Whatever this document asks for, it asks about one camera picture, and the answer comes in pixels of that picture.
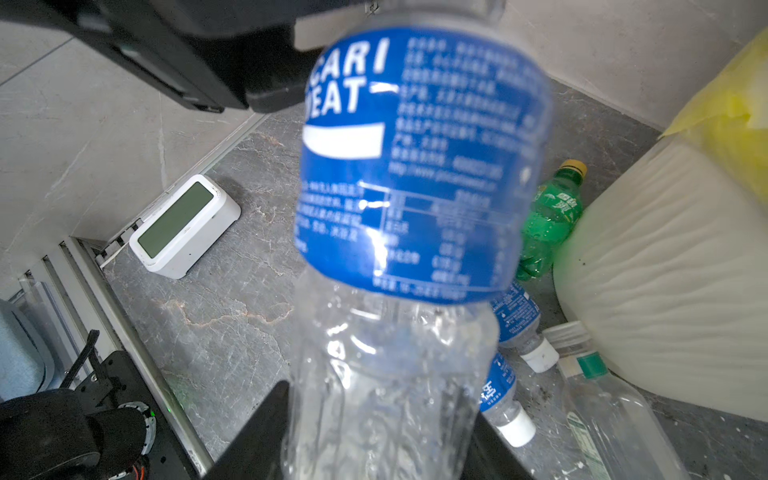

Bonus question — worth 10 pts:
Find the white bin with yellow bag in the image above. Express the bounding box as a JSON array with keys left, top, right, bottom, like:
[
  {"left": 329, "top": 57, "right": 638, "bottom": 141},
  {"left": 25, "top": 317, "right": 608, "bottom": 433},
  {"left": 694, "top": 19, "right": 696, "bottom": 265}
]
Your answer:
[{"left": 553, "top": 33, "right": 767, "bottom": 421}]

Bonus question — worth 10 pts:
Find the clear square bottle green ring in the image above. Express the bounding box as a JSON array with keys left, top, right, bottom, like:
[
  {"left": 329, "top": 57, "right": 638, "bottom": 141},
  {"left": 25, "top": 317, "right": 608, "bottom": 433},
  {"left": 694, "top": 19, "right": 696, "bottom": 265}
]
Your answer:
[{"left": 542, "top": 319, "right": 691, "bottom": 480}]

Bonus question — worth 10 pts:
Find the white digital display device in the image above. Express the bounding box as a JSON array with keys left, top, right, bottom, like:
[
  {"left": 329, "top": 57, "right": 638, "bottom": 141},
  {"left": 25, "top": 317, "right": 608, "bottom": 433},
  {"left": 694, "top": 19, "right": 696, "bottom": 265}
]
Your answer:
[{"left": 129, "top": 174, "right": 241, "bottom": 280}]

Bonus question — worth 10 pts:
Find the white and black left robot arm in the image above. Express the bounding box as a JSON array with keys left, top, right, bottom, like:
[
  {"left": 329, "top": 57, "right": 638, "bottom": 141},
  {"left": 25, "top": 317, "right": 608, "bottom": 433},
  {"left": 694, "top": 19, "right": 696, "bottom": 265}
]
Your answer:
[{"left": 1, "top": 1, "right": 363, "bottom": 113}]

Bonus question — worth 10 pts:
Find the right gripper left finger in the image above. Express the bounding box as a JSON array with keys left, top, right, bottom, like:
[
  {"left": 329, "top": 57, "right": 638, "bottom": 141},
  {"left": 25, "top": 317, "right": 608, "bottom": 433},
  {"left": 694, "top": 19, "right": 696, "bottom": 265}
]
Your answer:
[{"left": 203, "top": 380, "right": 290, "bottom": 480}]

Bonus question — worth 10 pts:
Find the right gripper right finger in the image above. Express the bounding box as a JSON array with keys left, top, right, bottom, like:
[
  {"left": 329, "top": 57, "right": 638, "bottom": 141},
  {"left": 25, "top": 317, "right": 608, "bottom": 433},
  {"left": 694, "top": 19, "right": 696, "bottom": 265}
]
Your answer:
[{"left": 464, "top": 413, "right": 533, "bottom": 480}]

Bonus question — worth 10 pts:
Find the blue label bottle white cap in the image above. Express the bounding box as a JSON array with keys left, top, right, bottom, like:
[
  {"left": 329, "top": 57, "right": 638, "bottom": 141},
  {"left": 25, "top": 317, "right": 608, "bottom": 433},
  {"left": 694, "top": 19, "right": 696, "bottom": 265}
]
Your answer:
[{"left": 490, "top": 281, "right": 559, "bottom": 373}]

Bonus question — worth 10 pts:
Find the green bottle near bin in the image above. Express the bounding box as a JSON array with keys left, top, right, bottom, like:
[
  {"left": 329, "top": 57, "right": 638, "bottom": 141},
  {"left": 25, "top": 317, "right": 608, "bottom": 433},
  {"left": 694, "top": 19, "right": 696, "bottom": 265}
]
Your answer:
[{"left": 516, "top": 159, "right": 588, "bottom": 281}]

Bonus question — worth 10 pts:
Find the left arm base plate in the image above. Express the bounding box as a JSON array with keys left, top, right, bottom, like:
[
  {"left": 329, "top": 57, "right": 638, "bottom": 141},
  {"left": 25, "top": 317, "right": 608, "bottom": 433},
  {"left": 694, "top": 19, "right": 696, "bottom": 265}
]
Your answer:
[{"left": 60, "top": 330, "right": 201, "bottom": 479}]

